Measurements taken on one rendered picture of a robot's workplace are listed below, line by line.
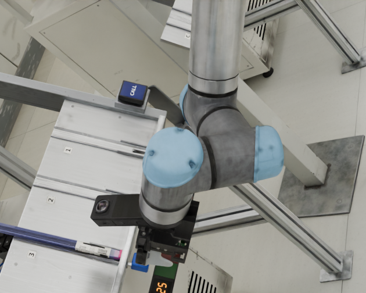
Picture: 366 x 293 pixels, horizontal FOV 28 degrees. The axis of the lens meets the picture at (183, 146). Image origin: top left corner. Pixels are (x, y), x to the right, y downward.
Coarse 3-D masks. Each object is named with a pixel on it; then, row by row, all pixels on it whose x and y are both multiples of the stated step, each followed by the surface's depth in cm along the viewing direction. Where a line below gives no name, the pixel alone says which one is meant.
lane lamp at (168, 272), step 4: (176, 264) 128; (156, 268) 127; (160, 268) 127; (164, 268) 127; (168, 268) 127; (172, 268) 128; (176, 268) 128; (156, 272) 127; (160, 272) 127; (164, 272) 127; (168, 272) 127; (172, 272) 127; (164, 276) 127; (168, 276) 127; (172, 276) 127
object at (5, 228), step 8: (0, 224) 126; (8, 224) 126; (0, 232) 126; (8, 232) 125; (16, 232) 125; (24, 232) 126; (32, 232) 126; (40, 232) 126; (40, 240) 125; (48, 240) 125; (56, 240) 125; (64, 240) 125; (72, 240) 126; (72, 248) 126; (112, 256) 125
